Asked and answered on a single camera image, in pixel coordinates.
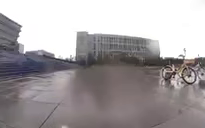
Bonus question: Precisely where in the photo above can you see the large grey building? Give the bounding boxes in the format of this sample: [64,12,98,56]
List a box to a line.
[75,31,161,66]

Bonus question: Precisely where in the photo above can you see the wet grey paved plaza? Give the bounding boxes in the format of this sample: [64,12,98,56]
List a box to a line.
[0,64,205,128]

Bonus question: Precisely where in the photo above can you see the low pale building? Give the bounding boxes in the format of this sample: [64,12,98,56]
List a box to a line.
[24,49,56,61]

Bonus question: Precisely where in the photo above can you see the row of trees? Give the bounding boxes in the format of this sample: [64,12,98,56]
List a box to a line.
[159,56,205,67]

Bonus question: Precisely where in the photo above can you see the yellow bicycle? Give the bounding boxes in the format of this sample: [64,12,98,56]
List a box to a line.
[160,47,198,86]

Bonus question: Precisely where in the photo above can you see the wide grey stone steps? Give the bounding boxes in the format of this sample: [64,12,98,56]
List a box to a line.
[0,49,42,80]

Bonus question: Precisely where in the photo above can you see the grey glass building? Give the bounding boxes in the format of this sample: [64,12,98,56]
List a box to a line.
[0,7,23,54]

